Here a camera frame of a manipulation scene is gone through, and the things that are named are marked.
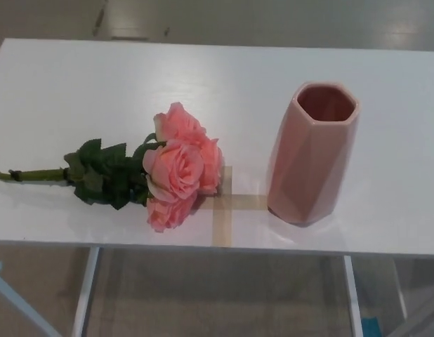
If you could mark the pink artificial rose bouquet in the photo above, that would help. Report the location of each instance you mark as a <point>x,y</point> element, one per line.
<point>175,165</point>

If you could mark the pink faceted ceramic vase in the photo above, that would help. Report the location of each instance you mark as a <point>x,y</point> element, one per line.
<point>308,168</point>

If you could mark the long tan tape strip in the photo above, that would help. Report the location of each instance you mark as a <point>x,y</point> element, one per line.
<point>222,224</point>

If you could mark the teal object on floor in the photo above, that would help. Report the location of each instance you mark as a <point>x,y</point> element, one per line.
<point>373,328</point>

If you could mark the light blue metal frame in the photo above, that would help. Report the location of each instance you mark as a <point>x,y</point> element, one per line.
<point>13,302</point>

